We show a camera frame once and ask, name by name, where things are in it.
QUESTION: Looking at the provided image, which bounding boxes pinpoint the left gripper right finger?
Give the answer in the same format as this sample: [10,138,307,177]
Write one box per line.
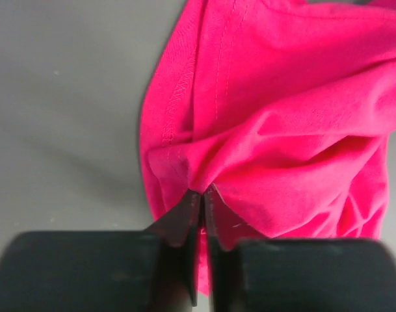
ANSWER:
[204,186,396,311]

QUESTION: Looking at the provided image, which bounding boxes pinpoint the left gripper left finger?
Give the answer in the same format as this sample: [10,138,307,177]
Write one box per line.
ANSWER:
[0,190,201,311]

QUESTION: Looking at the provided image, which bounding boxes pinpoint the pink t shirt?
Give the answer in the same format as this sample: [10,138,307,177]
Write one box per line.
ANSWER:
[140,0,396,296]

